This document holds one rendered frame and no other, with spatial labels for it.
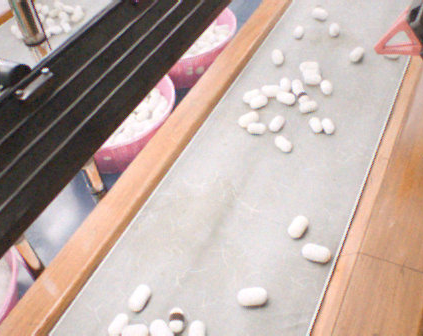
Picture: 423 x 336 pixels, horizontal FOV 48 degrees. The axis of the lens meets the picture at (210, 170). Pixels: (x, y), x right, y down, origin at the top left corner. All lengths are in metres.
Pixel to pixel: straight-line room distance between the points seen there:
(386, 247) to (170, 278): 0.29
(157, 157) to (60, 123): 0.42
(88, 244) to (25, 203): 0.35
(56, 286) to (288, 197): 0.35
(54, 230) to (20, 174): 0.51
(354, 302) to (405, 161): 0.26
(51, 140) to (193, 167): 0.45
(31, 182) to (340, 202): 0.49
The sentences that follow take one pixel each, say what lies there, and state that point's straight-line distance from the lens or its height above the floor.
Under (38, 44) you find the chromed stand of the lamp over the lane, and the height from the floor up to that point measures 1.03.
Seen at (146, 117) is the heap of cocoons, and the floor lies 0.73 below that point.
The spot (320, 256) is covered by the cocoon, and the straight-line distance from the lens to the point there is 0.65.
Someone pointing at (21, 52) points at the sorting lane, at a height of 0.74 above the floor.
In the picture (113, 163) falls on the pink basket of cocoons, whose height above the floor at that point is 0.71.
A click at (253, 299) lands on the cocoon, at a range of 0.62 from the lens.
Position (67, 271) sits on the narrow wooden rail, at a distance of 0.68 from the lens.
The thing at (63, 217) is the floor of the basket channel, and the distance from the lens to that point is 0.87.
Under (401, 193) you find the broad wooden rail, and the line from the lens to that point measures 0.73.
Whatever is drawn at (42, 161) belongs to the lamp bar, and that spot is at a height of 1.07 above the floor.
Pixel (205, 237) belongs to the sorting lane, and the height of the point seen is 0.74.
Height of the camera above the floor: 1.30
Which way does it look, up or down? 46 degrees down
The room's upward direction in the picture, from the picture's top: 9 degrees counter-clockwise
